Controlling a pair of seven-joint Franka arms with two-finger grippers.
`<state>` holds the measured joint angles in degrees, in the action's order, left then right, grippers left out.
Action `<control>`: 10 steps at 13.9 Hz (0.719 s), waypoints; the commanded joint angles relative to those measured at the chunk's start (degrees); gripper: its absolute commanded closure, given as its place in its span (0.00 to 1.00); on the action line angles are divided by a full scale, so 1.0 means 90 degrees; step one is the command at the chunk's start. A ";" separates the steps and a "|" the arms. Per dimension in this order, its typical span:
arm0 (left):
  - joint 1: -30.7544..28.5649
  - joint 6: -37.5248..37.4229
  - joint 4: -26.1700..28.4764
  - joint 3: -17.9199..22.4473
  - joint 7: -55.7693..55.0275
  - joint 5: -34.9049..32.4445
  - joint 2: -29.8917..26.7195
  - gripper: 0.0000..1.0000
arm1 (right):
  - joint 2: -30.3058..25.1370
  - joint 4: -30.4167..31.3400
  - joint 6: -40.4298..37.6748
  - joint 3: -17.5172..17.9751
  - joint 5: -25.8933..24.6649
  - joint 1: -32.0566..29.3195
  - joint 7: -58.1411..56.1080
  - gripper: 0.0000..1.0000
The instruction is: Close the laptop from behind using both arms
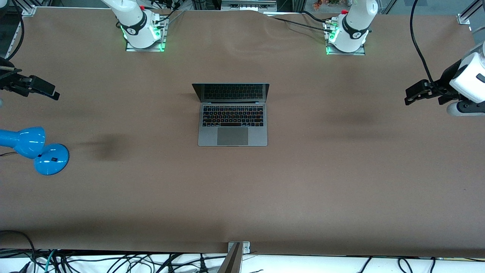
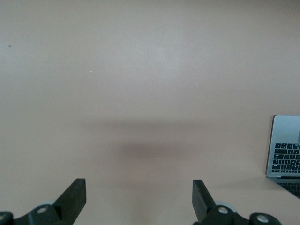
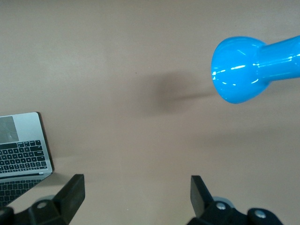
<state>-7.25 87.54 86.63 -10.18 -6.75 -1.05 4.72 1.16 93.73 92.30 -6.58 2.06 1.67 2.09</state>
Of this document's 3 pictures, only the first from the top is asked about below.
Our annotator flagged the grey open-lid laptop computer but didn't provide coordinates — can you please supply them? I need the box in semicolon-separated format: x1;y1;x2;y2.
192;83;270;147

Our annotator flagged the blue desk lamp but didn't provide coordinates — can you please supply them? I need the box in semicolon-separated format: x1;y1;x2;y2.
0;126;70;176

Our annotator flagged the brown table cover sheet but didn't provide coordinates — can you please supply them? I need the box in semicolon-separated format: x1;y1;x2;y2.
0;7;485;259

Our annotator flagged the grey power strip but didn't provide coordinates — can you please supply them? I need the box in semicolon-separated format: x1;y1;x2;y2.
221;0;277;12

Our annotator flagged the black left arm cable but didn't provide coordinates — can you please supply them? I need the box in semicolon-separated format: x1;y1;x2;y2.
410;0;440;91

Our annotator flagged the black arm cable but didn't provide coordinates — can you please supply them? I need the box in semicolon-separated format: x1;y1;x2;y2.
410;0;440;91
5;0;25;62

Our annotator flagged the aluminium table edge rail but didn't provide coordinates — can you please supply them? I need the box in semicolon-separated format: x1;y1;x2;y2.
5;15;24;59

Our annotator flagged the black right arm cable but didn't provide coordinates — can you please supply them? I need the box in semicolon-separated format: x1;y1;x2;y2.
5;0;25;62

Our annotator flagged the aluminium frame corner profile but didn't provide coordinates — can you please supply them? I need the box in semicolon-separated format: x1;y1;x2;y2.
11;0;37;16
456;0;485;25

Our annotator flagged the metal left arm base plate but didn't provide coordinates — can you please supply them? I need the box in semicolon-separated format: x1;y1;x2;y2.
324;18;366;56

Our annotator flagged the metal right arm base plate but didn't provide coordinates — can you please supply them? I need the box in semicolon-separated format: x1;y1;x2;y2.
125;16;168;52

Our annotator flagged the black cable on table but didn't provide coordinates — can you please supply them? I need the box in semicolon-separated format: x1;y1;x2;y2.
265;11;334;34

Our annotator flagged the black looped floor cable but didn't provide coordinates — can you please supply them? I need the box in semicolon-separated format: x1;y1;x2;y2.
0;229;37;273

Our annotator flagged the teal cable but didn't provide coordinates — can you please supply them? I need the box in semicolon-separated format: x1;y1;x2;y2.
44;249;58;273

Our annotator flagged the grey metal table bracket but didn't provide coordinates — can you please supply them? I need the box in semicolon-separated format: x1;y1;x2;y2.
217;241;251;273

